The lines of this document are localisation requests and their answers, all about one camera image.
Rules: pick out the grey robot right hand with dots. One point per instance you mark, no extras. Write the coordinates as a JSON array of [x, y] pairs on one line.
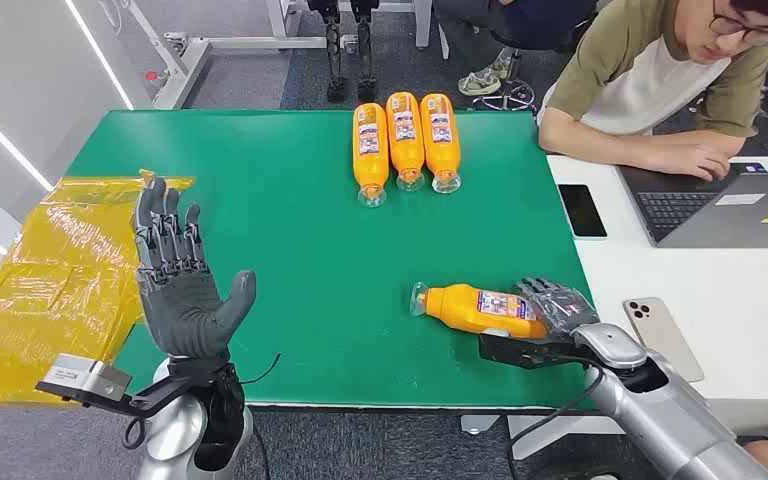
[[559, 308]]

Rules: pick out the person's right hand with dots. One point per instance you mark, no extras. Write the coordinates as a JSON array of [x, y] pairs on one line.
[[692, 160]]

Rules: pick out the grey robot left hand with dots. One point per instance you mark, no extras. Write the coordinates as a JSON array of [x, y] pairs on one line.
[[182, 311]]

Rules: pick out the orange bottle with clear cap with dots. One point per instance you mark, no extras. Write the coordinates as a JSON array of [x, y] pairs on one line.
[[371, 159], [441, 152], [463, 308], [405, 149]]

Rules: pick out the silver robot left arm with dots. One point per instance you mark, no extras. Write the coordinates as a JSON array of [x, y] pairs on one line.
[[178, 430]]

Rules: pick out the person's right forearm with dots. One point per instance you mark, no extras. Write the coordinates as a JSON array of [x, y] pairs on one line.
[[596, 142]]

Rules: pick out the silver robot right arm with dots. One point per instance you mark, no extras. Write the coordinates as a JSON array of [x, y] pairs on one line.
[[662, 411]]

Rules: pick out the grey laptop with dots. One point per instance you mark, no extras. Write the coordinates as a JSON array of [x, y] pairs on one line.
[[675, 205]]

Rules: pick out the black smartphone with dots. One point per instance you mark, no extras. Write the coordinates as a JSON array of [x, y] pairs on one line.
[[581, 210]]

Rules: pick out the person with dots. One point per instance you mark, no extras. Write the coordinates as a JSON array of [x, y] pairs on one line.
[[622, 79], [543, 23]]

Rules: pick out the beige smartphone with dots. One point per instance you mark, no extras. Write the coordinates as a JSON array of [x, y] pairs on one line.
[[663, 341]]

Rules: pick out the green table mat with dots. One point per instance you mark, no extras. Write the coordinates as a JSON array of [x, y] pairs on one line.
[[304, 265]]

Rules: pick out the white desk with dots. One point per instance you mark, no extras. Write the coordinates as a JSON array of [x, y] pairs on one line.
[[742, 285]]

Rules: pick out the yellow plastic bag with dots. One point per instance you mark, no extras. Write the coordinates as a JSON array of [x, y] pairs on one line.
[[46, 285]]

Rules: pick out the chrome chair base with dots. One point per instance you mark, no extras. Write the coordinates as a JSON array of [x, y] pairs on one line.
[[510, 96]]

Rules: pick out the black robot leg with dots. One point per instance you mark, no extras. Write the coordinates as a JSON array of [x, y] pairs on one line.
[[335, 53], [365, 53]]

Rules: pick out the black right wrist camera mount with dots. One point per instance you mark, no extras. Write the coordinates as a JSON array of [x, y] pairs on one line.
[[523, 351]]

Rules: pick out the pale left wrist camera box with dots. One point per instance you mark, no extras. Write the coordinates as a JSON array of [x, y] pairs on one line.
[[86, 378]]

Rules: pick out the white metal stand frame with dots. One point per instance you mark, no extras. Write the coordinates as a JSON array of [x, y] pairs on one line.
[[188, 60]]

